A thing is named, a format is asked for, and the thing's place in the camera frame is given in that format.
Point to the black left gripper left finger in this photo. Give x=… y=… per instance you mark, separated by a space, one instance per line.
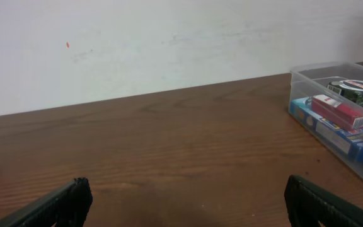
x=66 y=206

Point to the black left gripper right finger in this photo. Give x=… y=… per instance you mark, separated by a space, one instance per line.
x=310 y=205

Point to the blue Kool Fever box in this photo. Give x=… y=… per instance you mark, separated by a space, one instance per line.
x=348 y=143

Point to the red and green medicine box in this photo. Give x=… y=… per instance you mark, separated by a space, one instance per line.
x=345 y=115

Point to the dark green round-logo box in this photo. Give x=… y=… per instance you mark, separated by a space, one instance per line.
x=349 y=89

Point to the clear plastic container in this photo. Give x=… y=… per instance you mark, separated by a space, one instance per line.
x=311 y=80

